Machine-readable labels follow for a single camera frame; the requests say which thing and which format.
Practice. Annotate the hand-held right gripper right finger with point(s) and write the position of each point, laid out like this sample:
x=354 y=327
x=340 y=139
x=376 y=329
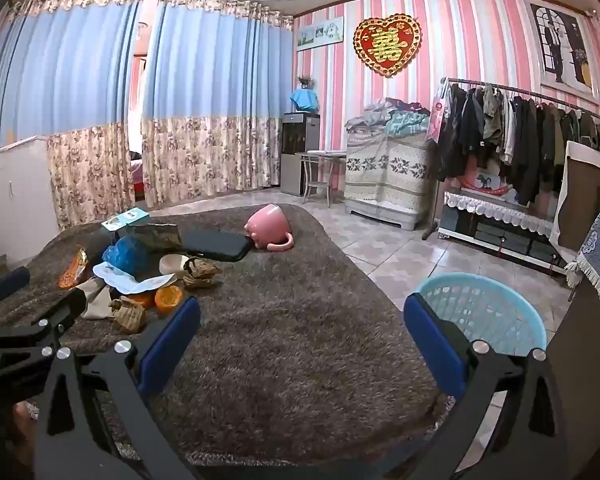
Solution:
x=432 y=340

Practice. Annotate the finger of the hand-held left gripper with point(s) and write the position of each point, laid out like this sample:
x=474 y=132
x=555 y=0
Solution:
x=10 y=282
x=67 y=305

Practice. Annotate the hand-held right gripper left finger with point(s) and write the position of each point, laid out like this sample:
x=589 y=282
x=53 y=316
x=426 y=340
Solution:
x=172 y=340

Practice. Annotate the orange snack wrapper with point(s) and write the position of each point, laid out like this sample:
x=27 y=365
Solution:
x=74 y=270

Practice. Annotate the orange plastic cap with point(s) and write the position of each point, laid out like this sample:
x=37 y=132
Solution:
x=167 y=299

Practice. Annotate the small orange lid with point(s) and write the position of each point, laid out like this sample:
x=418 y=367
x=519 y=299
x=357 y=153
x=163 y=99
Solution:
x=141 y=300

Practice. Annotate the light blue plastic basket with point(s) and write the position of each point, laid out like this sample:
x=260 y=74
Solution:
x=485 y=305

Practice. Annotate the blue plastic bag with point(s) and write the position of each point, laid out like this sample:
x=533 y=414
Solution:
x=125 y=257

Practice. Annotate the beige round bowl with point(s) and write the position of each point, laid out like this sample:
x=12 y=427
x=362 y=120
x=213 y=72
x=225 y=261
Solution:
x=172 y=262

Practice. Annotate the dark green foil packet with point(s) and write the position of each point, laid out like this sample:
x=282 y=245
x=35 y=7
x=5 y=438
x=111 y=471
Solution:
x=155 y=240

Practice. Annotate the person's left hand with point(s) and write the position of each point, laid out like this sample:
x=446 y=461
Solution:
x=24 y=430

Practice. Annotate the white cabinet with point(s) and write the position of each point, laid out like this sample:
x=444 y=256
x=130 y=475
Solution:
x=10 y=195

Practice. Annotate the black zip case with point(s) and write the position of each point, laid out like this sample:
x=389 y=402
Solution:
x=215 y=247

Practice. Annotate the teal tissue box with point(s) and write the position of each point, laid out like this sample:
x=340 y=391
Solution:
x=125 y=220

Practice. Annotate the brown shaggy rug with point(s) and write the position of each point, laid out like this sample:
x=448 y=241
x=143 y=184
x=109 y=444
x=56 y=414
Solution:
x=290 y=340

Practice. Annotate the low black cabinet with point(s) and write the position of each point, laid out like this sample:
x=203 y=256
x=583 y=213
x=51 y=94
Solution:
x=500 y=237

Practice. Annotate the grey plastic storage cabinet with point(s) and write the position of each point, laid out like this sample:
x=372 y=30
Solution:
x=380 y=214

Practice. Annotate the white lace cloth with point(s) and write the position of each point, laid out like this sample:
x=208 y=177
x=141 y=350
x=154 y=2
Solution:
x=495 y=210

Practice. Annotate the pink bedding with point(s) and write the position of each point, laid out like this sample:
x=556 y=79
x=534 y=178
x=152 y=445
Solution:
x=136 y=175

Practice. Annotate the dark wooden furniture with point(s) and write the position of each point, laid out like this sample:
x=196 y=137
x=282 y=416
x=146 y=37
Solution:
x=580 y=360

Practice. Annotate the large pink mug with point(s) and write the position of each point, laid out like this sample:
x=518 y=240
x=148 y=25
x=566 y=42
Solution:
x=270 y=227

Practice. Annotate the pink printed box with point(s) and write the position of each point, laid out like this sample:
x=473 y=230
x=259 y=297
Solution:
x=485 y=182

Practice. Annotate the patterned cover cloth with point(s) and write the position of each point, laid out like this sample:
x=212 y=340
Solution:
x=387 y=170

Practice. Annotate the small metal side table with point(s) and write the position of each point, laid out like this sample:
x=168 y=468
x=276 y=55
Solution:
x=320 y=175

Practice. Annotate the blue floral curtain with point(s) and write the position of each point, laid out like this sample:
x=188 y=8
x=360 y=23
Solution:
x=205 y=85
x=70 y=85

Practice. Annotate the white-edged brown board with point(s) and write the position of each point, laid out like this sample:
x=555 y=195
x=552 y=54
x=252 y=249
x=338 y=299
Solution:
x=590 y=195

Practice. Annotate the row of hanging clothes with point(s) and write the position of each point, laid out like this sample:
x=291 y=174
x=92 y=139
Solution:
x=505 y=130

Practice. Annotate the grey water dispenser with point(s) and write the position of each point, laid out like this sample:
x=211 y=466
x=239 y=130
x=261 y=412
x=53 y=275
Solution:
x=297 y=155

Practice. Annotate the pink hanging bag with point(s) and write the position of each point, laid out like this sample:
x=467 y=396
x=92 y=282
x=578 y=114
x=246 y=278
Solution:
x=437 y=115

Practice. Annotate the pile of clothes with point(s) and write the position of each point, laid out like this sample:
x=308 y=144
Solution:
x=395 y=117

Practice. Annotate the metal clothes rack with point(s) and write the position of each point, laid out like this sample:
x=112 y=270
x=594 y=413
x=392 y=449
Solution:
x=530 y=92

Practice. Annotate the blue cloth bottle cover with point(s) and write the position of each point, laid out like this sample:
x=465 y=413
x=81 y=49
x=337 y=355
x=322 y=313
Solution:
x=304 y=100

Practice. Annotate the small potted plant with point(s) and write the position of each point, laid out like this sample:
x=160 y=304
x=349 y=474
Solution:
x=305 y=81

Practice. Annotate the red heart wall decoration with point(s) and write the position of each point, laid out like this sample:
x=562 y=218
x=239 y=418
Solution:
x=387 y=45

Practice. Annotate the window figure wall poster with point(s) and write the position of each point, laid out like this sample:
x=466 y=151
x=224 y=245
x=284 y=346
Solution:
x=562 y=45

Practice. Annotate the long wall picture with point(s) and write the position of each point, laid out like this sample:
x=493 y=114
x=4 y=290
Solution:
x=320 y=33

